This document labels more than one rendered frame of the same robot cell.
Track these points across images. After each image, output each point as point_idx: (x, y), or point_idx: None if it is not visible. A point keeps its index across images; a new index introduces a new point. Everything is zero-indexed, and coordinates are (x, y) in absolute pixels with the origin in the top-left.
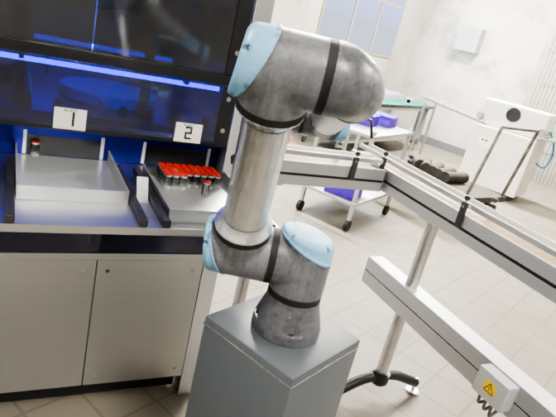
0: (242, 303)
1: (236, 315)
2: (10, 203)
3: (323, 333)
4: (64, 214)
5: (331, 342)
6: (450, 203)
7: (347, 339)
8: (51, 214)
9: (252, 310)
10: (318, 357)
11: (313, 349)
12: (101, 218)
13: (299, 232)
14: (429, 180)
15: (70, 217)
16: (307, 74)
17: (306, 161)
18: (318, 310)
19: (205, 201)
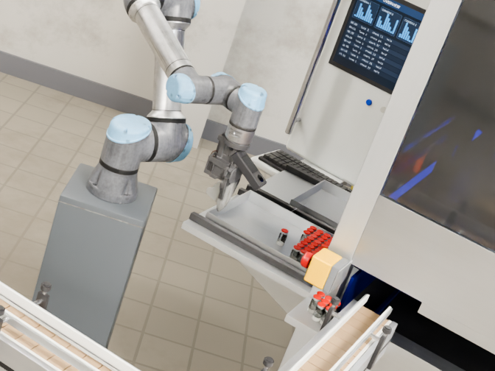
0: (150, 201)
1: (144, 191)
2: (304, 172)
3: (86, 192)
4: (286, 185)
5: (76, 187)
6: (65, 345)
7: (68, 191)
8: (289, 182)
9: (139, 197)
10: (76, 176)
11: (83, 180)
12: (271, 188)
13: (137, 118)
14: (125, 361)
15: (281, 184)
16: None
17: (306, 348)
18: (96, 168)
19: (268, 236)
